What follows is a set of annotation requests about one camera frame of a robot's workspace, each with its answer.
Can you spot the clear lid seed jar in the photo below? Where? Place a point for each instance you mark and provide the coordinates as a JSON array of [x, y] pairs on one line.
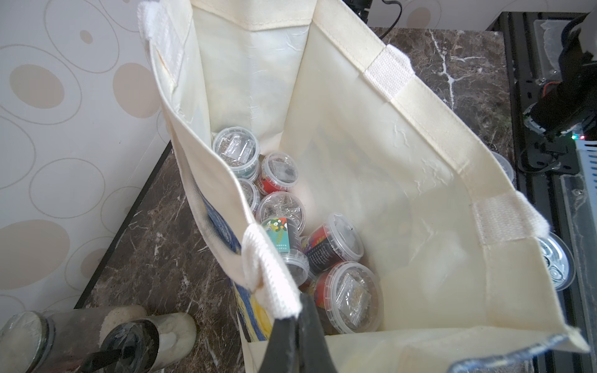
[[282, 205]]

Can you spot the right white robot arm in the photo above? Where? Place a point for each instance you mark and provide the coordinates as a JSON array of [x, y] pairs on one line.
[[573, 100]]

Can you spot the glass spice shaker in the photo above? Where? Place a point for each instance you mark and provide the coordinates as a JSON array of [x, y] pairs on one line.
[[59, 341]]

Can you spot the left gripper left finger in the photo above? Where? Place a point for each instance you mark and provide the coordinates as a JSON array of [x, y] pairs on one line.
[[281, 353]]

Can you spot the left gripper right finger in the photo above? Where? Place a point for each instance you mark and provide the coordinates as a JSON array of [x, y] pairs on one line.
[[313, 352]]

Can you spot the teal label seed jar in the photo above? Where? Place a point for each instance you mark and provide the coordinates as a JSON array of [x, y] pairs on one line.
[[283, 232]]

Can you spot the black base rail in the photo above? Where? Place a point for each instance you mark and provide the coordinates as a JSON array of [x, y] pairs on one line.
[[551, 64]]

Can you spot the seed jar in bag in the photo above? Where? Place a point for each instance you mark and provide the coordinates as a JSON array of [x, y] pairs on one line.
[[239, 148], [298, 265], [348, 299]]

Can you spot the cream canvas tote bag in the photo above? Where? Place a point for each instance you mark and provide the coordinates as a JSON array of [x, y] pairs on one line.
[[455, 246]]

